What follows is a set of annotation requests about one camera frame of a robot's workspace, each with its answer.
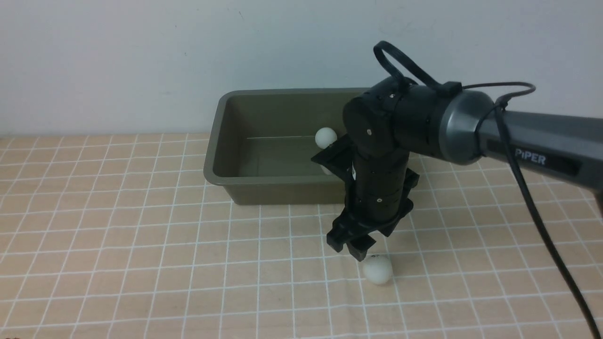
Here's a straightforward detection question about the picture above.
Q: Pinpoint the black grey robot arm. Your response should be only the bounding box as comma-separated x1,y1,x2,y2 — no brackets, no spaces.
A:
312,78,603,261

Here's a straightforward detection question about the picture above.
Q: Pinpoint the beige checkered tablecloth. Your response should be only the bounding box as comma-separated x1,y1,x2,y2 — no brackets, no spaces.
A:
0,134,591,339

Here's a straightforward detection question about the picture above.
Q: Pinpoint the white table-tennis ball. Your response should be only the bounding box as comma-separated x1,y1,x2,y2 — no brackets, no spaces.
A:
362,254,393,285
314,127,338,149

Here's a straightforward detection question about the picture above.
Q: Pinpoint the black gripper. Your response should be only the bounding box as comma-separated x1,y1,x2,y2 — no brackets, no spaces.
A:
326,151,419,262

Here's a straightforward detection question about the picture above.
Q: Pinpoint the black cable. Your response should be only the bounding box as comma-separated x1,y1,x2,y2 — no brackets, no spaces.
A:
373,41,603,339

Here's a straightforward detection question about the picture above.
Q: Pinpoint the olive green plastic bin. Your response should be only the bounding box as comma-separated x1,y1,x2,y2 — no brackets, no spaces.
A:
203,88,364,205

